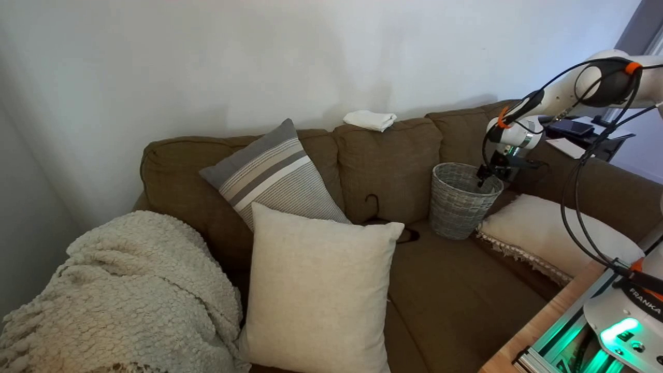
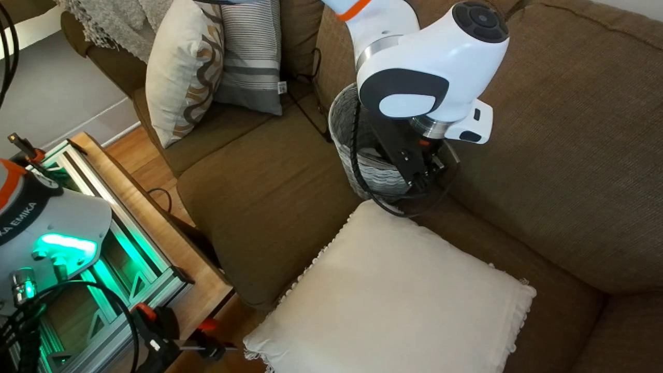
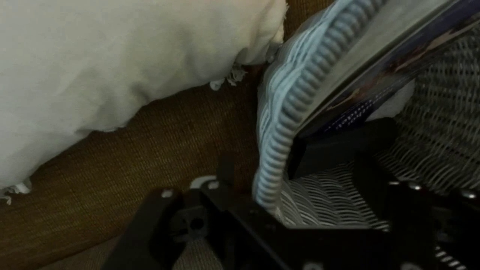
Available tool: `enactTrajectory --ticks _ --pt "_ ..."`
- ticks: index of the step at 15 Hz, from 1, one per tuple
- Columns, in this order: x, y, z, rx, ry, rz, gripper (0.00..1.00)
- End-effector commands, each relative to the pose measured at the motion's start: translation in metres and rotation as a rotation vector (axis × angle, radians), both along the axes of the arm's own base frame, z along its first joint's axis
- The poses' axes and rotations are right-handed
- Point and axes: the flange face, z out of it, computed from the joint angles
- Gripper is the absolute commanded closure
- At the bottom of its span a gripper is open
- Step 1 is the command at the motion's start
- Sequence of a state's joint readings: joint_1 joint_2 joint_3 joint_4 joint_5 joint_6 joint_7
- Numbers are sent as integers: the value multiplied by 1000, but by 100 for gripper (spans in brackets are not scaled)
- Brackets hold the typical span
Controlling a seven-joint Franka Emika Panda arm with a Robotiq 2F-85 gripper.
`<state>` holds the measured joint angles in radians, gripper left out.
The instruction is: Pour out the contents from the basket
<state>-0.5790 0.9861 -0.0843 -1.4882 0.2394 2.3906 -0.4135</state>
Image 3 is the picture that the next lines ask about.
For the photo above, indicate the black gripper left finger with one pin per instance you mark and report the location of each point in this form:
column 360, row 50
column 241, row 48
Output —
column 234, row 180

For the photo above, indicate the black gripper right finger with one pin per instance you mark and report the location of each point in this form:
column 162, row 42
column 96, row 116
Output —
column 345, row 147

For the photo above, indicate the grey woven basket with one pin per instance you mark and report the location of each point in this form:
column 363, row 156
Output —
column 289, row 99

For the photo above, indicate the magazine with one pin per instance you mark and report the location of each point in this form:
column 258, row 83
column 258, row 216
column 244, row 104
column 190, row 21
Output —
column 379, row 54

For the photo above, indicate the brown fabric sofa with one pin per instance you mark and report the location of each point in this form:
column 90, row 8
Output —
column 124, row 165

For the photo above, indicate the white fringed pillow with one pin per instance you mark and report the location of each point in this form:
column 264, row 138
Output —
column 99, row 60

